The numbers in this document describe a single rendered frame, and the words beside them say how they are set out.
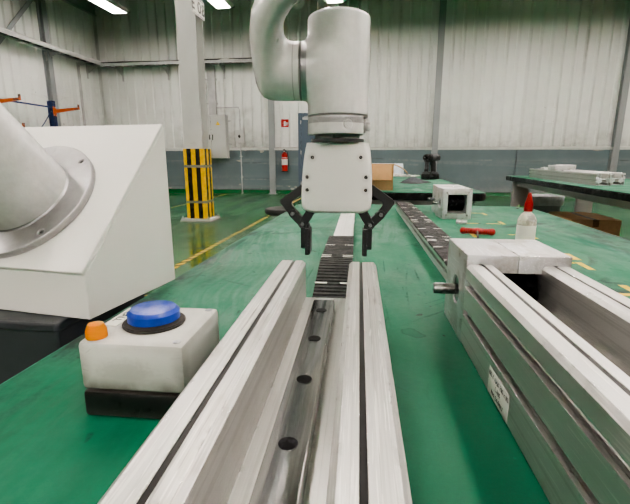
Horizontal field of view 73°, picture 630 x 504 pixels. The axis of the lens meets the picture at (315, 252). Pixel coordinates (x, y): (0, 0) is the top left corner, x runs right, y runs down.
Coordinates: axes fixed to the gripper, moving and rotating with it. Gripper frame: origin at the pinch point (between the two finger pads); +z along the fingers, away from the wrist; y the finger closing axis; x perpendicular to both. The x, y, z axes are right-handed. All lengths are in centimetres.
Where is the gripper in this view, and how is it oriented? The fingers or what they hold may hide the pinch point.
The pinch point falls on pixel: (336, 246)
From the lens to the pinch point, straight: 63.3
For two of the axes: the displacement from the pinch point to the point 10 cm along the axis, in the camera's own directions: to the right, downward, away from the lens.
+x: -1.0, 2.2, -9.7
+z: 0.0, 9.8, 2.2
